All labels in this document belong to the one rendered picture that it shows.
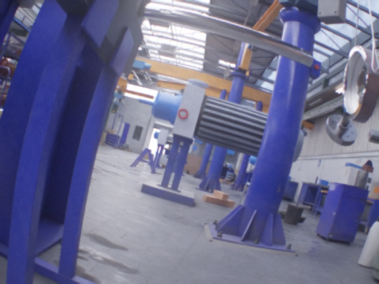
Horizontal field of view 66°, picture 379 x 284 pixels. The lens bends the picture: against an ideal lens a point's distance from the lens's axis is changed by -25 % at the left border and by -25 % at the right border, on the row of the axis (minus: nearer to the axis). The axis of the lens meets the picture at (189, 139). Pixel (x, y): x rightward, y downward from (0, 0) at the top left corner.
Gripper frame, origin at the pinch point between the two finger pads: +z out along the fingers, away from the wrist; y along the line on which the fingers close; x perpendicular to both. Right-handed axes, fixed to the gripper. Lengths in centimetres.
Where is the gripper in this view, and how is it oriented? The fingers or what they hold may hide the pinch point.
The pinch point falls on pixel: (373, 136)
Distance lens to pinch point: 192.6
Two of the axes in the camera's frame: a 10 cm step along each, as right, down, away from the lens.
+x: -2.0, 6.9, -7.0
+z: -9.8, -1.8, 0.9
